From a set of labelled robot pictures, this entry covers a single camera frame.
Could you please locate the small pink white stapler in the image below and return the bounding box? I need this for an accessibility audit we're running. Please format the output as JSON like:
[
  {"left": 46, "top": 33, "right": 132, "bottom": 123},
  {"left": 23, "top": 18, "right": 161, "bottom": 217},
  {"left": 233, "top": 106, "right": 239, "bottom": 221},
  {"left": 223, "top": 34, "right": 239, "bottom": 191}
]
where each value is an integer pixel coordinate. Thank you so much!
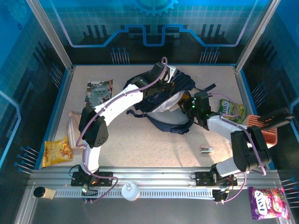
[{"left": 200, "top": 144, "right": 214, "bottom": 154}]

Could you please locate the small black controller board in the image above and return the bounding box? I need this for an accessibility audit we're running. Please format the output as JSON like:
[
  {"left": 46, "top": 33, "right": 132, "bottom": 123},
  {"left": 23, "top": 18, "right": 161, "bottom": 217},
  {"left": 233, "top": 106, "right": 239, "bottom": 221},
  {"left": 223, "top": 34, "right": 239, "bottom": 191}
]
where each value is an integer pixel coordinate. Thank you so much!
[
  {"left": 212, "top": 189, "right": 228, "bottom": 203},
  {"left": 80, "top": 184, "right": 99, "bottom": 199}
]

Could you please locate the beige block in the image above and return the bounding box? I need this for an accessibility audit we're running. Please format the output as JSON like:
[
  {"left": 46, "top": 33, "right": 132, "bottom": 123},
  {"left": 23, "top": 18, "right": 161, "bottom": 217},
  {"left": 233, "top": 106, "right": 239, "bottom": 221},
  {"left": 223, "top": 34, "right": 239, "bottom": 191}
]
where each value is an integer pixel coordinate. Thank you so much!
[{"left": 44, "top": 188, "right": 57, "bottom": 200}]

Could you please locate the orange and white knife block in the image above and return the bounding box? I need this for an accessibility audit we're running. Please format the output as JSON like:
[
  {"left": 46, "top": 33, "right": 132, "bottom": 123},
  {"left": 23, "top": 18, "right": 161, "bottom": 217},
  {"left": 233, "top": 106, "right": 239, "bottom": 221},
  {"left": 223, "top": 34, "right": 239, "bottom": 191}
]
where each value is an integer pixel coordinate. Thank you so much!
[{"left": 246, "top": 114, "right": 278, "bottom": 150}]

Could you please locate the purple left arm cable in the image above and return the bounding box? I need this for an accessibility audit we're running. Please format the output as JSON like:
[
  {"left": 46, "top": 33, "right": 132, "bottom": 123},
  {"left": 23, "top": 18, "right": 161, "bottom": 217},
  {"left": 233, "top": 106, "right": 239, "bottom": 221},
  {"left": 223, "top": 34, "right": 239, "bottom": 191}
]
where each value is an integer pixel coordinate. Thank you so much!
[{"left": 76, "top": 56, "right": 169, "bottom": 203}]

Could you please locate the white round lid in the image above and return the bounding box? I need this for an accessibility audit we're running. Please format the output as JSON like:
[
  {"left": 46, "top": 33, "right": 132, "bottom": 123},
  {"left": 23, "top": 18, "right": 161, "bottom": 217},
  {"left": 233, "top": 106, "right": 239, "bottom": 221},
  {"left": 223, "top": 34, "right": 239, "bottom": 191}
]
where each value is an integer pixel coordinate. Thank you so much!
[{"left": 121, "top": 182, "right": 140, "bottom": 202}]

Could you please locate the teal illustrated picture book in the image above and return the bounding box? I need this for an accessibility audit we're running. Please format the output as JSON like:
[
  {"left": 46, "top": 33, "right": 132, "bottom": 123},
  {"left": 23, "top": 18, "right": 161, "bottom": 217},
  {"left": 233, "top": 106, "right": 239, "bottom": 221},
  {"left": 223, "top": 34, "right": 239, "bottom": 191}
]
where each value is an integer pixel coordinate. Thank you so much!
[{"left": 84, "top": 79, "right": 114, "bottom": 107}]

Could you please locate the purple Fox's candy bag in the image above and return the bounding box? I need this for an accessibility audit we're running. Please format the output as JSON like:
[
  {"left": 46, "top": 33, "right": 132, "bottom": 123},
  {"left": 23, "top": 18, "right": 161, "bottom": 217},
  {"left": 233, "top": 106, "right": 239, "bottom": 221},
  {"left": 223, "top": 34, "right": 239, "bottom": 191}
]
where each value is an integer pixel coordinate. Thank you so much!
[{"left": 248, "top": 186, "right": 291, "bottom": 221}]

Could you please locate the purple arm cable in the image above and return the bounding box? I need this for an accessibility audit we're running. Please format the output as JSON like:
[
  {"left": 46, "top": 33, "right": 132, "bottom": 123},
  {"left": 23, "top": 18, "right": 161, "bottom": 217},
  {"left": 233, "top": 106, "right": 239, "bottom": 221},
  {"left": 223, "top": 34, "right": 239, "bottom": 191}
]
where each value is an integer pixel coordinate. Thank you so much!
[
  {"left": 76, "top": 56, "right": 169, "bottom": 203},
  {"left": 210, "top": 92, "right": 267, "bottom": 205}
]

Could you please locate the green Fox's candy bag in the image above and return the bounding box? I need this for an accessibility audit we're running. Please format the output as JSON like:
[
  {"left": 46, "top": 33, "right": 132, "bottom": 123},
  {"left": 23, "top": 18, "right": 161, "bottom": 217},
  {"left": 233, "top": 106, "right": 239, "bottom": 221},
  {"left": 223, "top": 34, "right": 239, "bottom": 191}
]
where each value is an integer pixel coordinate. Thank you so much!
[{"left": 218, "top": 98, "right": 248, "bottom": 122}]

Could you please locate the aluminium mounting rail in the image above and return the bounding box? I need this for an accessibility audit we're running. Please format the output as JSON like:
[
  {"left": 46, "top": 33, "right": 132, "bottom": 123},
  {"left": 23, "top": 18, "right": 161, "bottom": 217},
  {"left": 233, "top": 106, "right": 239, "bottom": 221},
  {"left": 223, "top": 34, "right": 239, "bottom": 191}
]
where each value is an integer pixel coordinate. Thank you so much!
[{"left": 28, "top": 166, "right": 281, "bottom": 190}]

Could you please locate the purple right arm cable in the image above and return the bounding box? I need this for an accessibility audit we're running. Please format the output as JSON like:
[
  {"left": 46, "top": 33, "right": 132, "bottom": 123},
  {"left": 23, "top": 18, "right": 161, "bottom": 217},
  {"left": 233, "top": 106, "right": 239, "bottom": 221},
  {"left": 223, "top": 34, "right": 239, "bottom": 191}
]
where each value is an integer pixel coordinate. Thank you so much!
[{"left": 210, "top": 92, "right": 267, "bottom": 205}]

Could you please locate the navy blue backpack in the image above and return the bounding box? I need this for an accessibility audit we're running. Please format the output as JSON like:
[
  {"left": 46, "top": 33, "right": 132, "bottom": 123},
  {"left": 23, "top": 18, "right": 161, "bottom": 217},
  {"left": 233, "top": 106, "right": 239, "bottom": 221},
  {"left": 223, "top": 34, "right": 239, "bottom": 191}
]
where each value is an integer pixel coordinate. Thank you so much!
[{"left": 123, "top": 70, "right": 217, "bottom": 135}]

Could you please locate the black handled knife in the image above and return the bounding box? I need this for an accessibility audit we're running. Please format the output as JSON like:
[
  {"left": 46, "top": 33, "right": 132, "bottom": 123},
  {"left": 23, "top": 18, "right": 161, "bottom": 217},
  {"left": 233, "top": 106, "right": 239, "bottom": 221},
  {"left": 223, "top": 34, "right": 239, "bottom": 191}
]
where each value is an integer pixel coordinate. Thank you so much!
[
  {"left": 259, "top": 120, "right": 288, "bottom": 131},
  {"left": 268, "top": 114, "right": 295, "bottom": 123},
  {"left": 256, "top": 107, "right": 290, "bottom": 122}
]

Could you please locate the white slotted cable duct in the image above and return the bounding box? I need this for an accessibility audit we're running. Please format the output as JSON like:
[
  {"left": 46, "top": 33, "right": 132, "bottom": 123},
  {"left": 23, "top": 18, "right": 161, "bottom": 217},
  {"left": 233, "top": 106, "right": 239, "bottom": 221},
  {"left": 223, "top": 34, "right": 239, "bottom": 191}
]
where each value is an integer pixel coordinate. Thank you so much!
[{"left": 55, "top": 188, "right": 214, "bottom": 199}]

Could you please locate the black round knob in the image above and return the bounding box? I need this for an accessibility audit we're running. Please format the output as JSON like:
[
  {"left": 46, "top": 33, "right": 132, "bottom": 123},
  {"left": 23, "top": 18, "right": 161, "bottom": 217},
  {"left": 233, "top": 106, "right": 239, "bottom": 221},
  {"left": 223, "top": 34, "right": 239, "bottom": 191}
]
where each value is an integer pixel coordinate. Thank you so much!
[{"left": 33, "top": 186, "right": 46, "bottom": 198}]

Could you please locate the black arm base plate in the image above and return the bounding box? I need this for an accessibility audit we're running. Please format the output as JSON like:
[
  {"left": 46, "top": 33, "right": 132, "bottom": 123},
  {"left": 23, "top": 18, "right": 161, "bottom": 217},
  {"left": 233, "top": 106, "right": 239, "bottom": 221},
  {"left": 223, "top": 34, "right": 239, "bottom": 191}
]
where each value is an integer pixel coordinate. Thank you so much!
[
  {"left": 195, "top": 171, "right": 238, "bottom": 187},
  {"left": 71, "top": 171, "right": 114, "bottom": 187}
]

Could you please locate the aluminium frame post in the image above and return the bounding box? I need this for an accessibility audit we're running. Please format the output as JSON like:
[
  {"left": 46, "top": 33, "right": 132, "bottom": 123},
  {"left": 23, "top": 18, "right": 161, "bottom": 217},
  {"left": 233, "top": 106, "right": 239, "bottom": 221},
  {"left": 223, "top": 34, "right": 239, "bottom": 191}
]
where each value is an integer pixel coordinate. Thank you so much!
[
  {"left": 25, "top": 0, "right": 75, "bottom": 73},
  {"left": 234, "top": 0, "right": 282, "bottom": 72}
]

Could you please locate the pink pencil pouch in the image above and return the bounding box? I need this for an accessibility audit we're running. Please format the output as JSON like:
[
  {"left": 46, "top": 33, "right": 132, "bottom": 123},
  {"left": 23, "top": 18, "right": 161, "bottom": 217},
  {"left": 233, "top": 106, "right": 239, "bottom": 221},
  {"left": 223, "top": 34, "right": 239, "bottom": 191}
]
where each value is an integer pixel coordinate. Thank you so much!
[{"left": 66, "top": 111, "right": 85, "bottom": 150}]

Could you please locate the yellow chips bag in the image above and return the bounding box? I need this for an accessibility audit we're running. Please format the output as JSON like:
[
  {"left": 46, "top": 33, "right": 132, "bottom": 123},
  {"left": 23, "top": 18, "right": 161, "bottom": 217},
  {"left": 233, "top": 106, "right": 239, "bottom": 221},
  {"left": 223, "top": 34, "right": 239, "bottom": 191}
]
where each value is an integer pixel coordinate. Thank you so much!
[{"left": 42, "top": 136, "right": 74, "bottom": 168}]

